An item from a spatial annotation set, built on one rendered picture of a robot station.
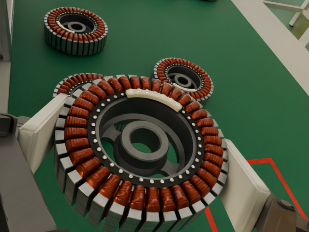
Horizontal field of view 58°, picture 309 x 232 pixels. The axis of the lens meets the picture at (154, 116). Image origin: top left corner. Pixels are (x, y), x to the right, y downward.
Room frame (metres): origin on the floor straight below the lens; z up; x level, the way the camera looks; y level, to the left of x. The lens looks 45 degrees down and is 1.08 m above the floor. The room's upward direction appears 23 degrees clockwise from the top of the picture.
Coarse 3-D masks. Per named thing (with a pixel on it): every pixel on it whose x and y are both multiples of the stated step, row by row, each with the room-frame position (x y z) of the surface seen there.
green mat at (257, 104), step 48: (48, 0) 0.51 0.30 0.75; (96, 0) 0.59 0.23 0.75; (144, 0) 0.69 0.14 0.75; (192, 0) 0.81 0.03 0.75; (48, 48) 0.37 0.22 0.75; (144, 48) 0.49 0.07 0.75; (192, 48) 0.56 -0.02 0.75; (240, 48) 0.66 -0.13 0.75; (48, 96) 0.27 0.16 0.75; (240, 96) 0.47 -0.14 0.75; (288, 96) 0.54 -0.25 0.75; (240, 144) 0.34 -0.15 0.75; (288, 144) 0.39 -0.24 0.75; (48, 192) 0.14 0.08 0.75
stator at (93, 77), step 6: (66, 78) 0.29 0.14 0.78; (72, 78) 0.29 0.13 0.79; (78, 78) 0.29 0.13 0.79; (84, 78) 0.30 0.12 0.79; (90, 78) 0.30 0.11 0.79; (96, 78) 0.31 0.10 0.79; (102, 78) 0.32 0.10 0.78; (60, 84) 0.27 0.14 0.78; (66, 84) 0.27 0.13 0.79; (72, 84) 0.28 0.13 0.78; (78, 84) 0.29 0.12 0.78; (84, 84) 0.29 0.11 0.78; (54, 90) 0.26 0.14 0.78; (60, 90) 0.26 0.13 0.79; (66, 90) 0.26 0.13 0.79; (72, 90) 0.27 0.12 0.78; (54, 96) 0.25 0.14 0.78; (120, 126) 0.25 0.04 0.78
